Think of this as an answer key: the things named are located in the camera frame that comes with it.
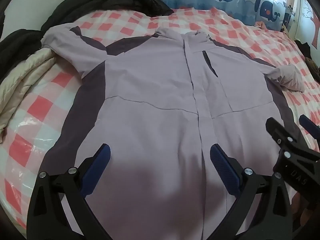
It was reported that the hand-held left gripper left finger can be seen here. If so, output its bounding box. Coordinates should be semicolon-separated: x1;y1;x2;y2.
27;143;111;240

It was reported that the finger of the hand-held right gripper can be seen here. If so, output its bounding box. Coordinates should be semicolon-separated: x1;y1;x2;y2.
299;114;320;137
265;117;320;155

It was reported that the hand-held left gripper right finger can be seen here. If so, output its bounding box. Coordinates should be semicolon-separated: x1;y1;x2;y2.
209;144;293;240

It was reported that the lilac and purple jacket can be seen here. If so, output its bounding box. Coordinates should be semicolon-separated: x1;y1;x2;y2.
41;24;307;240

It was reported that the dark cloth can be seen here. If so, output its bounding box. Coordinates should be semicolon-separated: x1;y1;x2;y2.
294;39;320;75

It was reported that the white wardrobe with tree print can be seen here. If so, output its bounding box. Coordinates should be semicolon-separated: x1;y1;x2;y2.
292;0;320;55

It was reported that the cream quilted coat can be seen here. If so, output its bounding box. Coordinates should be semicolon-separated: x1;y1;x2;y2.
0;47;59;143

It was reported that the blue whale print curtain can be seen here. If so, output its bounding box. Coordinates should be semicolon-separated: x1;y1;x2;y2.
136;0;300;32

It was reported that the bed with pink checked cover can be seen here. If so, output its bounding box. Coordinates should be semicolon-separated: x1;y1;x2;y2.
0;6;320;240

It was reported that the black puffer jacket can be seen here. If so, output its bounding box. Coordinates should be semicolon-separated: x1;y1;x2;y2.
0;0;174;58

